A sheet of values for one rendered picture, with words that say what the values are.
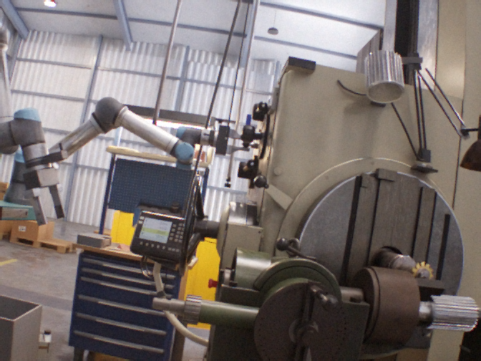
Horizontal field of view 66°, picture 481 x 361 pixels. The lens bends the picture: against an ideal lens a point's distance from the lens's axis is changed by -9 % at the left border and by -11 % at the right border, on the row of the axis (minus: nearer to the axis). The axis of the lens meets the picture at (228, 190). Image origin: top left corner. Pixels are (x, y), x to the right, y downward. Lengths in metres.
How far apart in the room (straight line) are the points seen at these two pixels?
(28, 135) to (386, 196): 1.05
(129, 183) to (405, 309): 2.85
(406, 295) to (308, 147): 0.58
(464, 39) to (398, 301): 1.07
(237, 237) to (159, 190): 2.31
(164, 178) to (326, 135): 2.27
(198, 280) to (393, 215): 3.06
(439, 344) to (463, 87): 0.91
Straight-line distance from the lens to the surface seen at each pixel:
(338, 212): 1.22
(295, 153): 1.30
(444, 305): 1.10
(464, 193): 1.54
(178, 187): 3.42
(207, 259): 4.09
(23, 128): 1.23
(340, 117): 1.36
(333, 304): 0.65
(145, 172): 3.48
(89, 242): 3.08
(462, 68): 1.65
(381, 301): 0.95
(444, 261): 1.38
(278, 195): 1.24
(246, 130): 1.56
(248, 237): 1.18
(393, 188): 1.27
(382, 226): 1.26
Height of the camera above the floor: 1.38
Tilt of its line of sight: 3 degrees up
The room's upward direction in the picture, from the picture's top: 9 degrees clockwise
